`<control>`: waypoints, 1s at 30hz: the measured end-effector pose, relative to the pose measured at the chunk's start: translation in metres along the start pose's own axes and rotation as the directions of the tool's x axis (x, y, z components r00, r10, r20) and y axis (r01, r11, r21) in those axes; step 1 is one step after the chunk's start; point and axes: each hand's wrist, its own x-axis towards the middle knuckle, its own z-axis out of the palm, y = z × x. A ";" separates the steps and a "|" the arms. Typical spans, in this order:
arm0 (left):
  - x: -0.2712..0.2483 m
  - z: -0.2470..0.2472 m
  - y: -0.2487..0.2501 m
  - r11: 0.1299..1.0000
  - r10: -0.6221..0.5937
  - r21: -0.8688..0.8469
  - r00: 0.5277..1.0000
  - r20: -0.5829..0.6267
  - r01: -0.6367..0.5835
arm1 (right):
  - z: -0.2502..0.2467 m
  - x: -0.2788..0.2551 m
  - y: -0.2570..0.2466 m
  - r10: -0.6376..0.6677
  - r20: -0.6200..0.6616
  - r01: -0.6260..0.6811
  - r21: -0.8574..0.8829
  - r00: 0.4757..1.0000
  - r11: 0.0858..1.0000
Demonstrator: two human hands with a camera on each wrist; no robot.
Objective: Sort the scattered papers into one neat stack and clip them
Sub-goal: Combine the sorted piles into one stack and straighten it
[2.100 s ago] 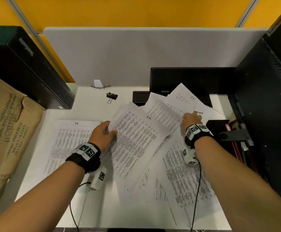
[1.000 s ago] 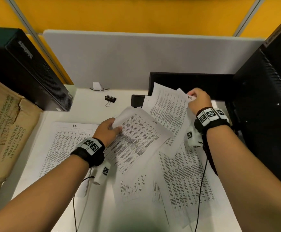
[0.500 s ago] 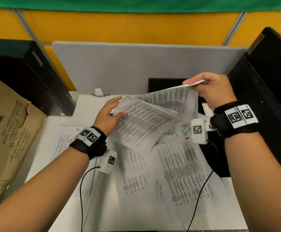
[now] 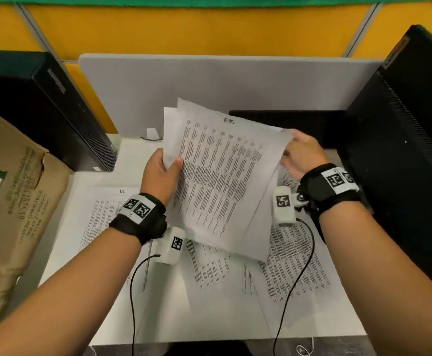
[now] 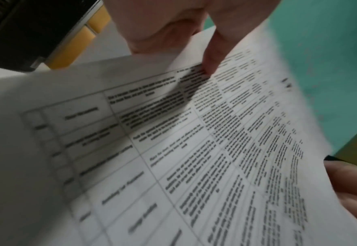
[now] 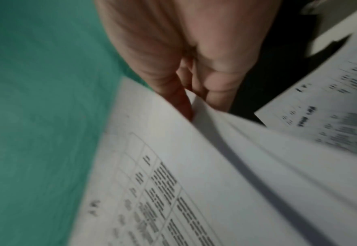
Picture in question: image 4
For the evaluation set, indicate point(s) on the person's right hand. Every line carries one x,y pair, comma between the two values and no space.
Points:
306,155

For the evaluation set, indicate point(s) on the person's left hand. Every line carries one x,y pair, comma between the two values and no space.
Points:
158,177

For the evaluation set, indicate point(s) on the separate stack of printed sheets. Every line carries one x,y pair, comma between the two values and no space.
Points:
101,218

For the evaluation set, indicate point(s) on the pile of printed papers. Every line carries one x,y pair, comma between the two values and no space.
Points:
293,263

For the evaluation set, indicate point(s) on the person's left forearm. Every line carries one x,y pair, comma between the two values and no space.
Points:
71,292

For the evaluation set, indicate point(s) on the person's right forearm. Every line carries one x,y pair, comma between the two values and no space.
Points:
379,285

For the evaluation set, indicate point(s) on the person's black shirt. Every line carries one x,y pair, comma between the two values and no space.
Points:
212,350

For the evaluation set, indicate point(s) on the black monitor base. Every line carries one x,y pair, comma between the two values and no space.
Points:
312,122

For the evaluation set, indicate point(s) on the black right wristband with markers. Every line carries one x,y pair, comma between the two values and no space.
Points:
312,192

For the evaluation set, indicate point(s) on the black wristband with markers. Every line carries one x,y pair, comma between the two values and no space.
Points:
127,226
312,192

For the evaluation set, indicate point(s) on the black left wristband with markers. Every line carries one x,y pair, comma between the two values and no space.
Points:
127,226

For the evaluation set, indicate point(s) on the grey desk divider panel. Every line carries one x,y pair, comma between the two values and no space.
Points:
127,92

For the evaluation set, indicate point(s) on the black monitor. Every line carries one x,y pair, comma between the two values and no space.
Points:
405,163

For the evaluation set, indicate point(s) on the black computer tower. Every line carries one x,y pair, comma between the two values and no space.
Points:
34,107

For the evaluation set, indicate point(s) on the brown cardboard box green print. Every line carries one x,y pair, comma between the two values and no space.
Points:
15,218

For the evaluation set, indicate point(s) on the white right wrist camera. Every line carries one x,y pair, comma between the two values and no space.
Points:
284,216

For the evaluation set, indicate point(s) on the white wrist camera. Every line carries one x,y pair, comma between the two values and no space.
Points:
167,255
284,216

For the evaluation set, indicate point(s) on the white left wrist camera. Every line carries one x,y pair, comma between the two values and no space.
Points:
167,255

